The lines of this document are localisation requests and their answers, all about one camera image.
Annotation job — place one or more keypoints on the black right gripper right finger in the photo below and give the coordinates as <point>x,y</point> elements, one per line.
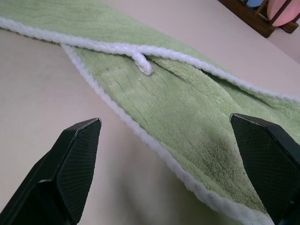
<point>264,164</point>

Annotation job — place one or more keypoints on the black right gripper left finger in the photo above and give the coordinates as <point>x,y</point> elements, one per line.
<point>70,168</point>

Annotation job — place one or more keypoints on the green towel with white trim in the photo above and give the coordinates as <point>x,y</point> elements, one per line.
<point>164,100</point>

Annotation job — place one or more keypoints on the dark wooden plate rack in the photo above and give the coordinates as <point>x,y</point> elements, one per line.
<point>257,20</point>

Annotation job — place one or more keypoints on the pink plate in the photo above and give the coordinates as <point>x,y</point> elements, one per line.
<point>281,10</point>

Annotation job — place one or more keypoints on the blue plate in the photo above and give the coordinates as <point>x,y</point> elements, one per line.
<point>254,2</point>

